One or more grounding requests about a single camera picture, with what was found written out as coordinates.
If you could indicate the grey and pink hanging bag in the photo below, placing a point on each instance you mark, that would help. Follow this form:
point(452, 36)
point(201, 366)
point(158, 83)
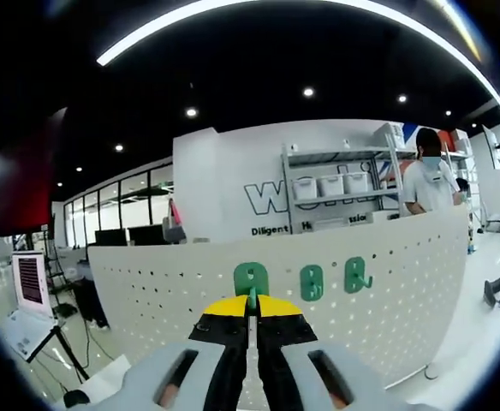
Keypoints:
point(175, 229)

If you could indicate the white perforated mounting plate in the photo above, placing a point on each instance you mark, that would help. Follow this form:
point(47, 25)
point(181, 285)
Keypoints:
point(382, 325)

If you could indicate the white panel on black tripod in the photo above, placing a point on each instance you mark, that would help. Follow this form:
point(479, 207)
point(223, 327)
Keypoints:
point(23, 338)

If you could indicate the group of ceiling spotlights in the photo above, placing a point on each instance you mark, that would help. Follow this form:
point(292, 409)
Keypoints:
point(307, 91)

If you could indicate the grey metal shelf rack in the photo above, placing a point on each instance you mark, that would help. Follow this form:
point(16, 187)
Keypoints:
point(331, 156)

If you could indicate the white storage bin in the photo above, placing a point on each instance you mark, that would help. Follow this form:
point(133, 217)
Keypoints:
point(305, 188)
point(356, 182)
point(330, 185)

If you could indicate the dark red wall screen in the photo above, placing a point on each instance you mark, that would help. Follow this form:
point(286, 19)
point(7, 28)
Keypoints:
point(23, 184)

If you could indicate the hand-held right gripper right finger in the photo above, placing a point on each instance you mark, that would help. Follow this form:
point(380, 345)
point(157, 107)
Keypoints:
point(288, 334)

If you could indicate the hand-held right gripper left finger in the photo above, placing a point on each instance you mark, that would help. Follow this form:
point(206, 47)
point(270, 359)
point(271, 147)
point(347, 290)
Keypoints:
point(220, 334)

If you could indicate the green hook assembly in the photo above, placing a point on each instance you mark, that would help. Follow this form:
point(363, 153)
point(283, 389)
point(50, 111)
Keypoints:
point(252, 278)
point(355, 278)
point(312, 282)

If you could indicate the black computer tower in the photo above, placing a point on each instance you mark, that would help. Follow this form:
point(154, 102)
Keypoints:
point(89, 299)

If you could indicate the long ceiling light strip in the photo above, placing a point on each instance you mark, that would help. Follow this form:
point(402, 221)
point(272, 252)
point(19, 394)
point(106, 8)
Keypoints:
point(126, 46)

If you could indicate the black computer monitor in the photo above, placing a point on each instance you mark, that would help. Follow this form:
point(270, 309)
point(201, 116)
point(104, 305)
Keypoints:
point(147, 234)
point(111, 237)

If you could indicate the black curved plastic part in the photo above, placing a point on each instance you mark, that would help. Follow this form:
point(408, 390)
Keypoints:
point(496, 287)

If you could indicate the metal shelf with boxes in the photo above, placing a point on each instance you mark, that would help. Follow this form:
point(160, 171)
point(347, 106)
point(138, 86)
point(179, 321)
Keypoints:
point(457, 141)

